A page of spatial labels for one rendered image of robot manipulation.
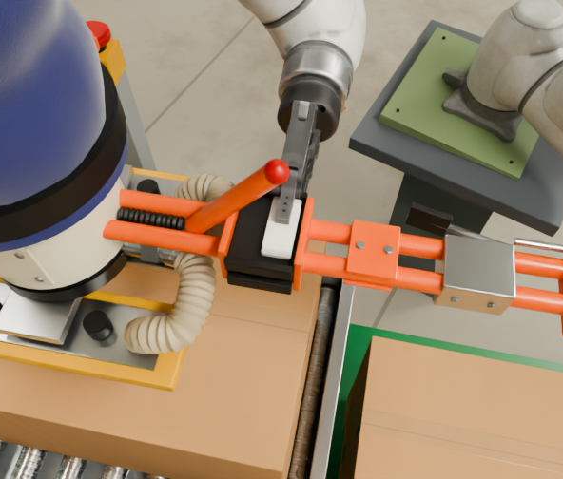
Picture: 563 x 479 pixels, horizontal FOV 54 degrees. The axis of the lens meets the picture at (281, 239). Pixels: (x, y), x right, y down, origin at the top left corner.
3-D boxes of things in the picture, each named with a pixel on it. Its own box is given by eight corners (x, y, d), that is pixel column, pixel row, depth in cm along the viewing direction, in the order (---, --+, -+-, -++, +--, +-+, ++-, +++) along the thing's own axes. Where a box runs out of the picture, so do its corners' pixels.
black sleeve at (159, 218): (121, 225, 60) (116, 217, 58) (126, 212, 61) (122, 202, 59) (182, 236, 59) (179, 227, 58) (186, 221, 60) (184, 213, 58)
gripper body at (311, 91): (345, 79, 64) (334, 138, 59) (339, 128, 71) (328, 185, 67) (281, 70, 65) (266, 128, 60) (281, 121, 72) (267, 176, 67)
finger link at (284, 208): (298, 185, 58) (299, 168, 56) (289, 225, 56) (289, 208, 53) (283, 183, 58) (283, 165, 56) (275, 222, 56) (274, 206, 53)
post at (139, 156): (165, 283, 193) (73, 56, 108) (171, 267, 197) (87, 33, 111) (184, 287, 193) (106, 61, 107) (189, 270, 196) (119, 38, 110)
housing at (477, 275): (432, 308, 57) (443, 289, 53) (435, 252, 60) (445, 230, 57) (500, 319, 56) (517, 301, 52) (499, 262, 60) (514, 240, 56)
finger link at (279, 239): (301, 203, 58) (301, 199, 57) (290, 260, 54) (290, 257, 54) (274, 199, 58) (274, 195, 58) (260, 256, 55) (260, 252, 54)
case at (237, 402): (-2, 440, 114) (-125, 384, 79) (73, 272, 134) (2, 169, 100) (282, 504, 108) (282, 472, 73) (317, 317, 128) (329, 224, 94)
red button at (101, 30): (72, 56, 108) (66, 39, 104) (87, 33, 111) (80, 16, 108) (106, 61, 107) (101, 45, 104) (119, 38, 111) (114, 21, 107)
